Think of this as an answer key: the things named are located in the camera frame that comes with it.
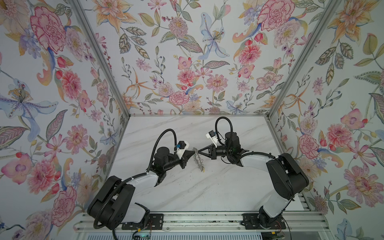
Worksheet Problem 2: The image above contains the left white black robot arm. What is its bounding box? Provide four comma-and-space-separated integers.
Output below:
88, 147, 196, 231

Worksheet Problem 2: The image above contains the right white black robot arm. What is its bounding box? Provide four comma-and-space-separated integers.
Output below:
197, 131, 309, 229

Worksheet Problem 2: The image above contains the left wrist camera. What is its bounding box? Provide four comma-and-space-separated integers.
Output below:
176, 141, 190, 160

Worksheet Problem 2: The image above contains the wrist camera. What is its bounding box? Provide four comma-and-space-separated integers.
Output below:
176, 141, 190, 160
206, 131, 223, 148

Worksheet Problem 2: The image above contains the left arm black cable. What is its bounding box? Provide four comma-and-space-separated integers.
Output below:
146, 128, 178, 173

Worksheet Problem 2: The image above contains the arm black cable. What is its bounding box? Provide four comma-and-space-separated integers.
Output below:
214, 116, 234, 148
146, 128, 178, 173

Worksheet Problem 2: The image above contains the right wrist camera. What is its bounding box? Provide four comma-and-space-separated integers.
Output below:
206, 131, 223, 148

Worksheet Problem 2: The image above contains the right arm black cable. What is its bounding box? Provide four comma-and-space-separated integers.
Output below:
214, 116, 234, 148

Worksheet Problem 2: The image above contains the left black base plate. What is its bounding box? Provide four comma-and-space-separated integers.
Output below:
122, 214, 164, 231

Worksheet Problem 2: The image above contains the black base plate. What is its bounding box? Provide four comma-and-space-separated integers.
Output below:
240, 213, 287, 231
122, 214, 164, 231

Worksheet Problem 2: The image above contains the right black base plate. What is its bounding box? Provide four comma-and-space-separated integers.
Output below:
240, 213, 287, 231

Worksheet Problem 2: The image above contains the aluminium mounting rail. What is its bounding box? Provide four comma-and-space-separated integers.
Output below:
73, 210, 331, 233

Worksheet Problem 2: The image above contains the left aluminium corner post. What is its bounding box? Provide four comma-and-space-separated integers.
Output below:
69, 0, 130, 119

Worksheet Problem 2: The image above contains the aluminium corner post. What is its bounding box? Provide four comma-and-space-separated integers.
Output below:
69, 0, 130, 119
266, 0, 339, 120

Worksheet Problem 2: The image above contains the right aluminium corner post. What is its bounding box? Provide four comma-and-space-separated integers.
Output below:
266, 0, 339, 120

